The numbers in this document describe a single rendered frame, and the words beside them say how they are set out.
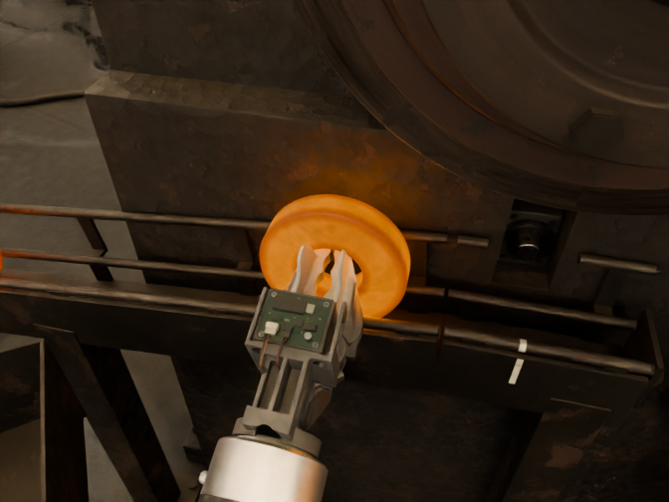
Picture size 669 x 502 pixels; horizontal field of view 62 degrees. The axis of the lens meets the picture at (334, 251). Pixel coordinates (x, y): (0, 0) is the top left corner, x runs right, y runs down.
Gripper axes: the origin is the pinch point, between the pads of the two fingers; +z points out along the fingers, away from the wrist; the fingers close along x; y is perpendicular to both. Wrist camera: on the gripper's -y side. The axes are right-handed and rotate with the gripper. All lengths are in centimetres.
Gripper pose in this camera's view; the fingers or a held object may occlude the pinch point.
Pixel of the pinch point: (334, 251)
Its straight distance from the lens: 55.8
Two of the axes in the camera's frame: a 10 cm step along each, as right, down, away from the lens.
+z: 2.3, -8.4, 4.9
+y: -0.6, -5.2, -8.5
